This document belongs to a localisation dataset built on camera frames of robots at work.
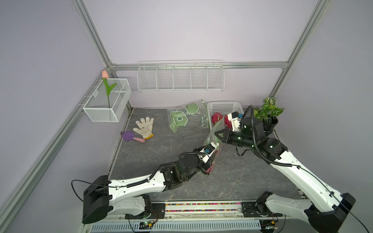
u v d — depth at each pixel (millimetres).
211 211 752
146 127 1084
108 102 807
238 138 577
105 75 826
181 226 1577
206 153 545
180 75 993
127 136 1070
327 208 382
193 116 1056
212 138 714
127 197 440
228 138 593
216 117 1046
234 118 622
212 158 617
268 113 829
